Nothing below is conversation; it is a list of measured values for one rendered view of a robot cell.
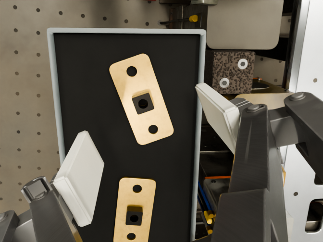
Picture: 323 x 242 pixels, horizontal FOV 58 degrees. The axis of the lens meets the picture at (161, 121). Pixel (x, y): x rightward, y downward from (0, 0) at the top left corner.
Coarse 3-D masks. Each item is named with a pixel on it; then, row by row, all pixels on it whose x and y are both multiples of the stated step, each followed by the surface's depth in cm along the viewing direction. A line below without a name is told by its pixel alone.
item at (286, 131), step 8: (240, 104) 16; (248, 104) 16; (240, 112) 15; (272, 112) 14; (280, 112) 13; (272, 120) 13; (280, 120) 13; (288, 120) 13; (272, 128) 13; (280, 128) 13; (288, 128) 13; (296, 128) 13; (280, 136) 13; (288, 136) 13; (296, 136) 13; (280, 144) 13; (288, 144) 13
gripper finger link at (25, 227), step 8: (56, 192) 15; (64, 208) 14; (24, 216) 14; (72, 216) 15; (24, 224) 13; (32, 224) 13; (16, 232) 13; (24, 232) 13; (32, 232) 13; (16, 240) 13; (24, 240) 13; (32, 240) 13
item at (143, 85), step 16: (112, 64) 26; (128, 64) 26; (144, 64) 27; (128, 80) 27; (144, 80) 27; (128, 96) 27; (144, 96) 27; (160, 96) 28; (128, 112) 28; (144, 112) 27; (160, 112) 28; (144, 128) 28; (160, 128) 29; (144, 144) 29
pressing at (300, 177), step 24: (312, 0) 42; (312, 24) 43; (288, 48) 45; (312, 48) 44; (288, 72) 45; (312, 72) 45; (288, 168) 50; (288, 192) 52; (312, 192) 52; (312, 240) 56
